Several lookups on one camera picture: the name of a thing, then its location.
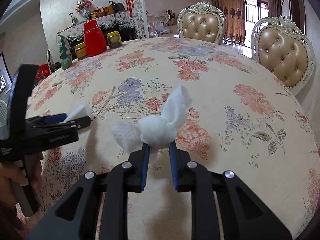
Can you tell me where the red gift bag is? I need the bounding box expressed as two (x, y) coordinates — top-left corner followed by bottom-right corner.
(36, 64), (52, 82)

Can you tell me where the white carved armchair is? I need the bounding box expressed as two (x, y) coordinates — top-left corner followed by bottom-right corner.
(146, 12), (172, 38)

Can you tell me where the yellow lidded jar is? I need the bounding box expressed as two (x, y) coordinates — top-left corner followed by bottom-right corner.
(74, 42), (87, 60)

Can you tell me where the balcony window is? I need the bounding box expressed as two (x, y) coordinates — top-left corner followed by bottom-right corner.
(244, 0), (269, 47)

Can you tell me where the dark handbag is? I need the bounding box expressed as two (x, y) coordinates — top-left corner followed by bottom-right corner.
(109, 0), (125, 13)

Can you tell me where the green floral bottle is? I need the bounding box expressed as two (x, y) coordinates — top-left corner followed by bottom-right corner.
(58, 34), (73, 70)

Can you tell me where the black piano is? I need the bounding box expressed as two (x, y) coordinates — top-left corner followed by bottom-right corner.
(67, 27), (137, 55)

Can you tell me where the woven basket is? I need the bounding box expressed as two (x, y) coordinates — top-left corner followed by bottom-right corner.
(90, 6), (105, 19)

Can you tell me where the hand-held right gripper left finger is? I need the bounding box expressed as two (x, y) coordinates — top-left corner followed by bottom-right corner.
(27, 142), (152, 240)

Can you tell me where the small white tissue piece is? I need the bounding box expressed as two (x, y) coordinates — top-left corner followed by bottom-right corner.
(64, 102), (93, 123)

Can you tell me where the vase of pink flowers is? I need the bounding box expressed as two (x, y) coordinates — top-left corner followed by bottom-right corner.
(75, 0), (93, 20)

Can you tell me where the brown jar yellow lid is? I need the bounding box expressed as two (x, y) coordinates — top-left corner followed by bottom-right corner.
(107, 31), (122, 50)

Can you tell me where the brown plain curtain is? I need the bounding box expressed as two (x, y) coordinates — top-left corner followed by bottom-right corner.
(267, 0), (283, 19)

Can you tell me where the white lattice screen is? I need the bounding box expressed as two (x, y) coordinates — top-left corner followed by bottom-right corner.
(116, 0), (150, 39)

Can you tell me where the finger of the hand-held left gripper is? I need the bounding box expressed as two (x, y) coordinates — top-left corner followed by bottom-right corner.
(25, 116), (92, 131)
(26, 113), (67, 125)

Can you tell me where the floral fringed piano cloth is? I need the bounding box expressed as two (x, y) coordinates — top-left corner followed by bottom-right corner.
(57, 11), (137, 43)

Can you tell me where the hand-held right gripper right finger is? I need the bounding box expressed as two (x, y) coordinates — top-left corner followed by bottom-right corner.
(168, 141), (293, 240)

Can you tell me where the dark wooden door frame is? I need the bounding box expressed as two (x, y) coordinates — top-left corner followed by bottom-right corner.
(286, 0), (307, 35)

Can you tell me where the brown patterned curtain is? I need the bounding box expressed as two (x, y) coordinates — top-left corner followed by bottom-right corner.
(211, 0), (247, 46)

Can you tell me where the beige tufted white chair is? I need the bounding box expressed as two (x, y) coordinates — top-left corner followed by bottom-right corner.
(251, 16), (316, 97)
(177, 0), (227, 45)

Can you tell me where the person's left hand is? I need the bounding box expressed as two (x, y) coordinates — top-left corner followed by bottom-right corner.
(0, 152), (44, 198)

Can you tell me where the red plastic jar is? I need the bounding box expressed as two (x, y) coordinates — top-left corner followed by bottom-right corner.
(84, 20), (107, 57)

